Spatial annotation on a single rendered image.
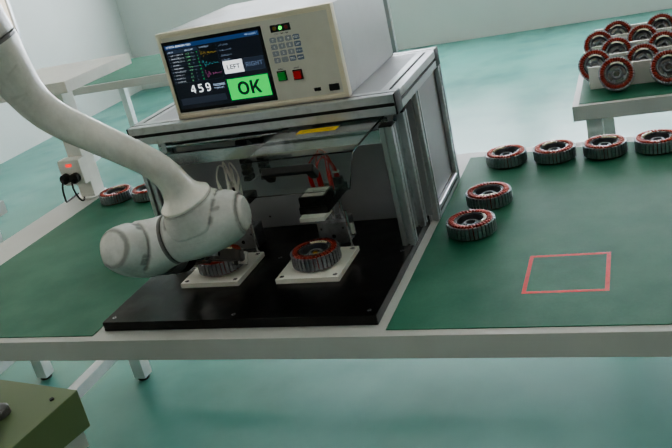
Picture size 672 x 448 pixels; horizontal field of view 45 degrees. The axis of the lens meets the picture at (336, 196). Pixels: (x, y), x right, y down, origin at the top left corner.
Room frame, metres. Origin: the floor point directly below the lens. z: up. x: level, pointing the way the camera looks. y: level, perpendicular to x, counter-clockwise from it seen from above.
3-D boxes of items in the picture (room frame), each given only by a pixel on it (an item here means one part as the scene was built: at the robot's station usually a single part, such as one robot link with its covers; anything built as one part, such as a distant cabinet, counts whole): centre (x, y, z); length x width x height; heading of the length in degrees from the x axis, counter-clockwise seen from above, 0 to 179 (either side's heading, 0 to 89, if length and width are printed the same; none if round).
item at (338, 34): (2.00, 0.05, 1.22); 0.44 x 0.39 x 0.20; 67
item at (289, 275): (1.66, 0.07, 0.78); 0.15 x 0.15 x 0.01; 67
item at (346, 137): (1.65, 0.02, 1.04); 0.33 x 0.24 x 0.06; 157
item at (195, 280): (1.76, 0.30, 0.78); 0.15 x 0.15 x 0.01; 67
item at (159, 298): (1.73, 0.18, 0.76); 0.64 x 0.47 x 0.02; 67
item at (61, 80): (2.60, 0.79, 0.98); 0.37 x 0.35 x 0.46; 67
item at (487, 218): (1.70, -0.29, 0.77); 0.11 x 0.11 x 0.04
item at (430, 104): (1.95, -0.27, 0.91); 0.28 x 0.03 x 0.32; 157
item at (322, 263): (1.66, 0.07, 0.80); 0.11 x 0.11 x 0.04
